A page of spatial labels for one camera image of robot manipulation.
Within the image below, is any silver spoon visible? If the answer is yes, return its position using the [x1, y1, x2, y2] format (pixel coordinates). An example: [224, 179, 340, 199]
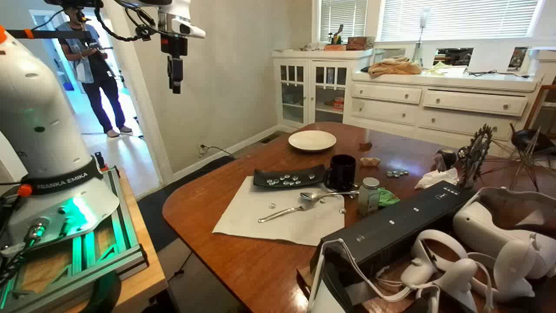
[258, 192, 337, 223]

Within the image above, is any white VR controller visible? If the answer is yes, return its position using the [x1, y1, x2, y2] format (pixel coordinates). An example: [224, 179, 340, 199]
[401, 230, 493, 313]

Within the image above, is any white paper mat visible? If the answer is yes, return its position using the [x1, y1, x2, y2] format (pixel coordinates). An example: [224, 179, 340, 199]
[213, 176, 345, 246]

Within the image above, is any black cup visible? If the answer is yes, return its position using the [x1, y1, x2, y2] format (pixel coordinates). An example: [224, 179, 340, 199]
[324, 155, 356, 192]

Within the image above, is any white VR headset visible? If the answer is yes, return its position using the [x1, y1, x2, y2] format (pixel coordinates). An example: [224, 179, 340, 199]
[451, 188, 556, 303]

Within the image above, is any white crumpled tissue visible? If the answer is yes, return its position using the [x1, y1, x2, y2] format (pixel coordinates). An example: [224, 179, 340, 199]
[415, 169, 458, 190]

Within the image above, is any black tray with pebbles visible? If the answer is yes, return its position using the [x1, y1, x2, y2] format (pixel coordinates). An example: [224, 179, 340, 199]
[253, 166, 324, 190]

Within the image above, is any person in blue clothes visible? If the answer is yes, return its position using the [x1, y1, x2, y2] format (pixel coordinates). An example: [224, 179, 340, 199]
[57, 6, 130, 138]

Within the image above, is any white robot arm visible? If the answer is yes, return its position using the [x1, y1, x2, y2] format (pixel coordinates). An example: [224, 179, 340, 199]
[0, 0, 204, 259]

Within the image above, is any white glass door cabinet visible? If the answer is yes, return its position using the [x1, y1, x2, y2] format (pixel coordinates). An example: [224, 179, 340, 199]
[272, 51, 371, 127]

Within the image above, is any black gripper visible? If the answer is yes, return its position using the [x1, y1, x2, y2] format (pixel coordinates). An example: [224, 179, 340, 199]
[159, 35, 187, 94]

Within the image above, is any black ornate metal stand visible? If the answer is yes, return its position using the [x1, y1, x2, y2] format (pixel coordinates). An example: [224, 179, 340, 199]
[455, 126, 491, 188]

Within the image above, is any green robot base frame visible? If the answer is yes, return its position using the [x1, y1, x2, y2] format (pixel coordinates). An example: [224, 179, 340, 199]
[0, 169, 149, 313]

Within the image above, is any long black box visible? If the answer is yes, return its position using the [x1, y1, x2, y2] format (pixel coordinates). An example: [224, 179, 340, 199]
[309, 183, 470, 313]

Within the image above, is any white round plate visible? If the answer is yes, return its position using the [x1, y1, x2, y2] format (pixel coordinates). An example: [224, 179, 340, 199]
[288, 131, 337, 152]

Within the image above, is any white drawer dresser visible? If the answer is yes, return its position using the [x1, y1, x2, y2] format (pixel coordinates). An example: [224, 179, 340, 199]
[343, 73, 540, 157]

